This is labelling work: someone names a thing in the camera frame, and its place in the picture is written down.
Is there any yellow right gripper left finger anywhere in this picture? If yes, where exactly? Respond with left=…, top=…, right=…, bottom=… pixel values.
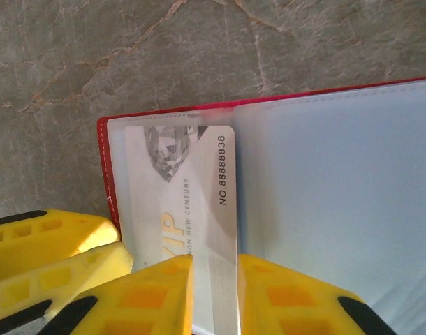
left=41, top=253, right=195, bottom=335

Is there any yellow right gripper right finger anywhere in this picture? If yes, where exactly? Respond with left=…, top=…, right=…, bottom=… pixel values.
left=236, top=253, right=399, bottom=335

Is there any silver VIP card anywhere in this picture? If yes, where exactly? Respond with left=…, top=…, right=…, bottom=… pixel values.
left=124, top=124, right=241, bottom=335

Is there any red card holder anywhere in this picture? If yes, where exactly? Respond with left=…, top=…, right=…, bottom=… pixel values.
left=96, top=75, right=426, bottom=335

